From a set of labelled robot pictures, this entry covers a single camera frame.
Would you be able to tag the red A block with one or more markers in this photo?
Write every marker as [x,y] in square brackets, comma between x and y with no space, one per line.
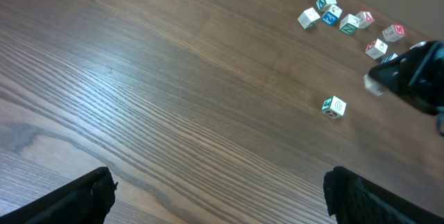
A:
[365,18]

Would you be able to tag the red M block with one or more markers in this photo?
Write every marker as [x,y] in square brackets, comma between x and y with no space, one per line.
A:
[394,33]

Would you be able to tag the bee picture block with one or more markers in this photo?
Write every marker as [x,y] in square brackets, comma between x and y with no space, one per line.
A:
[376,49]

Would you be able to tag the green corner white block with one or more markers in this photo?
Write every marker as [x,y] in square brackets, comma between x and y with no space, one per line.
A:
[308,18]

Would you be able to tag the green O block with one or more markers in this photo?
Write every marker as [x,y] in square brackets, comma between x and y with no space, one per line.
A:
[334,107]

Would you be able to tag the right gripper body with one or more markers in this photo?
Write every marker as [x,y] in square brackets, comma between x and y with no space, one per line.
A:
[415,76]

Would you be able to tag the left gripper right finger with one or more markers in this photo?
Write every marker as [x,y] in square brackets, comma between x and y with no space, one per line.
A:
[352,199]

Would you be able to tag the green edge far block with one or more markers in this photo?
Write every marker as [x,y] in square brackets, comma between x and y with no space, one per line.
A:
[323,5]

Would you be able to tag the blue Z block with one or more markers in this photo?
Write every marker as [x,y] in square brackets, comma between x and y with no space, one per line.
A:
[332,15]

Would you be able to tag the plain white block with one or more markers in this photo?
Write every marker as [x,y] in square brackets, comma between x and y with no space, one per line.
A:
[420,44]

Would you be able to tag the green N block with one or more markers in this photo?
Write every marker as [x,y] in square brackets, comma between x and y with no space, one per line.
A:
[349,24]

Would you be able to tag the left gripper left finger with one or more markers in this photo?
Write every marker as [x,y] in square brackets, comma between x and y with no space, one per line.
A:
[88,199]

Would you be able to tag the blue D block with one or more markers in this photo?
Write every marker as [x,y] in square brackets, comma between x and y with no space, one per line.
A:
[389,58]

